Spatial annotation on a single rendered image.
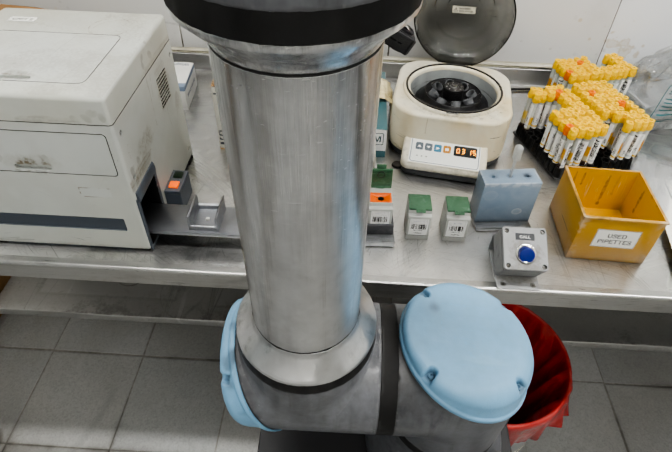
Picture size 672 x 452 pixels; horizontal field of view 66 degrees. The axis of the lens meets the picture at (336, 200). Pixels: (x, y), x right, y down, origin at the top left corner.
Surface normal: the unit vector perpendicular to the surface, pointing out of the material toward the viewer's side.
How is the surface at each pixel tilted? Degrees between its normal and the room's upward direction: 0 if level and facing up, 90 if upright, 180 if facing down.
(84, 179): 90
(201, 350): 0
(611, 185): 90
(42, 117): 89
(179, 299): 0
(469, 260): 0
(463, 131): 90
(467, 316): 8
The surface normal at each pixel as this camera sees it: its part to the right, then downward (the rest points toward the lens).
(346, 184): 0.60, 0.57
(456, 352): 0.15, -0.68
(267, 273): -0.52, 0.59
